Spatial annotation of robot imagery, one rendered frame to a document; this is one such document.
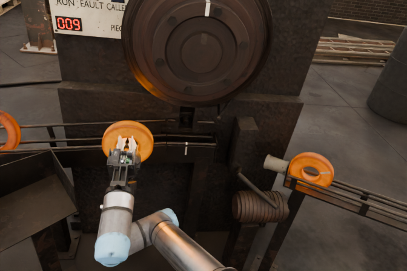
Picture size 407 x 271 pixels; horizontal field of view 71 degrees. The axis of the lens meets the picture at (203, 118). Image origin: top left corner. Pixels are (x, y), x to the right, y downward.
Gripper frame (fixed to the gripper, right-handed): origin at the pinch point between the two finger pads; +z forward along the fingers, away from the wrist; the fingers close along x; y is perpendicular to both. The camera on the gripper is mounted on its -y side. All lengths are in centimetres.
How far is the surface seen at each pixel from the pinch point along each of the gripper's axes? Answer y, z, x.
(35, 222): -19.6, -18.2, 27.2
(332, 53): -154, 277, -255
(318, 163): -9, -3, -66
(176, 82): 14.9, 10.3, -14.2
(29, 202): -21.5, -10.9, 31.8
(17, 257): -83, -11, 56
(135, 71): 11.6, 18.1, -1.4
